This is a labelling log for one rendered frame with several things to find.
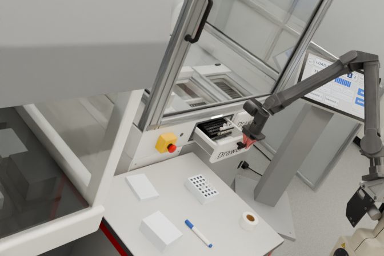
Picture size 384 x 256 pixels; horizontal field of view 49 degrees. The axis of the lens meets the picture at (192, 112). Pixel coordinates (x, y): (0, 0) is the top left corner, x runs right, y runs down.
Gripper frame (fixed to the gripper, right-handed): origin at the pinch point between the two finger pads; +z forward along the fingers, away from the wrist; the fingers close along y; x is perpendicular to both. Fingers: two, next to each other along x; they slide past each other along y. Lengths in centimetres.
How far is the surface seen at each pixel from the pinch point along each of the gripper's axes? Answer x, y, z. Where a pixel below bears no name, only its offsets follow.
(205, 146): 15.8, 10.6, 4.1
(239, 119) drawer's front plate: -15.7, 17.4, -0.1
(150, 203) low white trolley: 55, 0, 14
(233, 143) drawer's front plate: 6.9, 3.0, -1.1
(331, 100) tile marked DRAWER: -87, 4, -11
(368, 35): -164, 30, -42
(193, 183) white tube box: 33.1, -1.9, 10.2
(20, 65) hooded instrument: 121, -7, -55
